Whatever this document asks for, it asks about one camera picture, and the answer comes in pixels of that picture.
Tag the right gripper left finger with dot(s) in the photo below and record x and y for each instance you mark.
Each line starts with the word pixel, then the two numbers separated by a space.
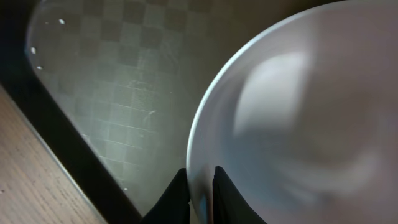
pixel 173 205

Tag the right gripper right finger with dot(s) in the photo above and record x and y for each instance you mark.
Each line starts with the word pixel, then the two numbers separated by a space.
pixel 229 206

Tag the white bowl with rice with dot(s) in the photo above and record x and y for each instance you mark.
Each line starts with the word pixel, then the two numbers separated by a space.
pixel 303 119

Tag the dark brown serving tray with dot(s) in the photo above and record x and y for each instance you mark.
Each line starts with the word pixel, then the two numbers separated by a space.
pixel 117 82

